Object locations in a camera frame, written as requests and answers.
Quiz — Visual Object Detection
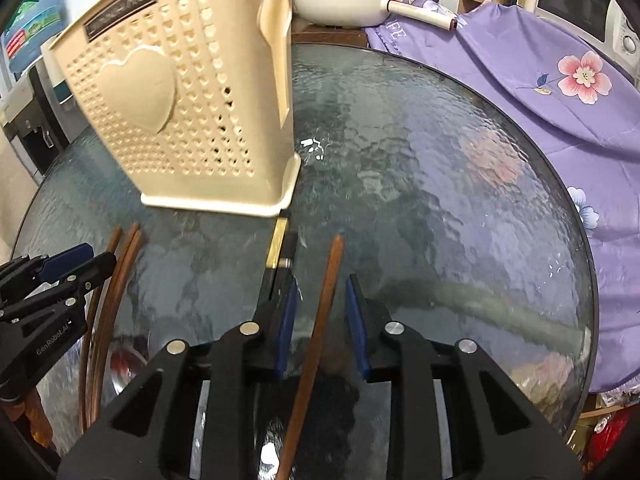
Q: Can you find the black gold-tipped chopstick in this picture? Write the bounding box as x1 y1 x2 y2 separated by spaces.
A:
257 209 291 306
270 231 298 301

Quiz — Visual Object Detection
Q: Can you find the brown wooden chopstick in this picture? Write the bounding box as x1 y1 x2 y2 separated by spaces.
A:
276 235 344 480
78 225 124 434
78 222 142 431
86 222 142 426

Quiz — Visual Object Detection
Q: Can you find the stainless steel spoon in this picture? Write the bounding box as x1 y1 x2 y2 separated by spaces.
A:
108 346 146 394

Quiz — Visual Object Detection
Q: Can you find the white water dispenser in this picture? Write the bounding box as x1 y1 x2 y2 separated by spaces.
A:
1 56 70 184

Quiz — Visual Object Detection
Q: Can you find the cream perforated utensil holder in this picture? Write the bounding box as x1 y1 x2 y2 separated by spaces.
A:
51 0 300 217

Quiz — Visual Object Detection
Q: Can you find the purple floral cloth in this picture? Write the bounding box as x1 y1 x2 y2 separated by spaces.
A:
366 1 639 392

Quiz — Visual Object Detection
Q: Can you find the white frying pan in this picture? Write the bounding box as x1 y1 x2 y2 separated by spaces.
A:
292 0 459 32

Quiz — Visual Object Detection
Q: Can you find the white microwave oven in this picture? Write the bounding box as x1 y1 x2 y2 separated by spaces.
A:
534 0 639 86

